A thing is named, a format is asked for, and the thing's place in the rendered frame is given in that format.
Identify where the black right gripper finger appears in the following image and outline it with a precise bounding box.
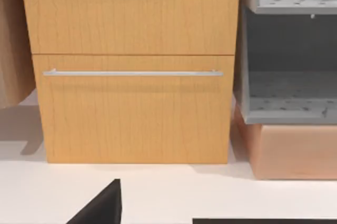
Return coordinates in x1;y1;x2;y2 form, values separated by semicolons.
65;178;123;224

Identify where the wooden cupboard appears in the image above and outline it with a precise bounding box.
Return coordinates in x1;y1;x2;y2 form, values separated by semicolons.
19;0;242;165

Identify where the pale wooden panel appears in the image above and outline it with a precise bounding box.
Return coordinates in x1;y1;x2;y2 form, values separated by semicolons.
0;0;37;109

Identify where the plain wooden drawer front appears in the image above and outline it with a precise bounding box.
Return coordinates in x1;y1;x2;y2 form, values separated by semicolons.
19;0;242;56

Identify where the grey cabinet with dark inside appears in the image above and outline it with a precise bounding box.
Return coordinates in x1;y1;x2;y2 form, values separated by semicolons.
240;0;337;125

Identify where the wooden drawer front with handle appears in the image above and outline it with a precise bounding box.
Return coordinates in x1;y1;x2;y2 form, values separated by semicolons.
31;54;236;165

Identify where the long metal handle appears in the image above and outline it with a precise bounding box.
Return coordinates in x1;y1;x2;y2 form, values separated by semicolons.
43;68;224;78

